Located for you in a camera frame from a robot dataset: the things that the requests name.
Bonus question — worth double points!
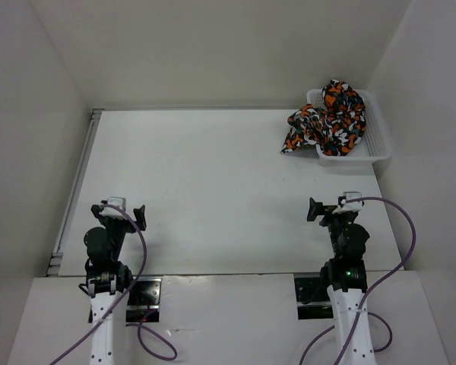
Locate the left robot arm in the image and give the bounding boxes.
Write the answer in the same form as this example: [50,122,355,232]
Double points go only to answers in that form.
[84,198,147,364]

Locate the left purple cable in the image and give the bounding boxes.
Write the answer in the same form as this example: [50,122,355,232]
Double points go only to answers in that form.
[49,204,178,365]

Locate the orange black camouflage shorts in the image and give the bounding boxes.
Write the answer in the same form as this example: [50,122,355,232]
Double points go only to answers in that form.
[280,79,366,157]

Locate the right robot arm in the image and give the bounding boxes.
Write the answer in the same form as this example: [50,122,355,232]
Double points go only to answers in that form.
[307,192,377,364]

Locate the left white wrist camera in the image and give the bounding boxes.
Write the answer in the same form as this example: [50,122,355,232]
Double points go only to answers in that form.
[100,197,127,220]

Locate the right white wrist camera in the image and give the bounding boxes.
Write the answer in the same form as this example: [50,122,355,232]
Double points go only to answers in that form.
[333,192,364,214]

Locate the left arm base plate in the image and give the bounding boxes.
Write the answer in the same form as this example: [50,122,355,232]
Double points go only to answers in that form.
[122,277,162,323]

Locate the white perforated plastic basket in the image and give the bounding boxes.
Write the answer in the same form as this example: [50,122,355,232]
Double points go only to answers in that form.
[315,89,392,167]

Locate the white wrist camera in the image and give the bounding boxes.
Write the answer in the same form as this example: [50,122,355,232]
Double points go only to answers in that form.
[100,197,127,220]
[333,192,364,214]

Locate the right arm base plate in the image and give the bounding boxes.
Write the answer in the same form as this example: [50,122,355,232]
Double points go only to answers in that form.
[294,275,333,320]

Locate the purple cable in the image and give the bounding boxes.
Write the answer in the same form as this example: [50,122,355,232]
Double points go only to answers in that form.
[299,196,417,365]
[49,204,178,365]

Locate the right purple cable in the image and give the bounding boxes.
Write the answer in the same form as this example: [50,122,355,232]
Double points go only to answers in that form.
[299,196,417,365]

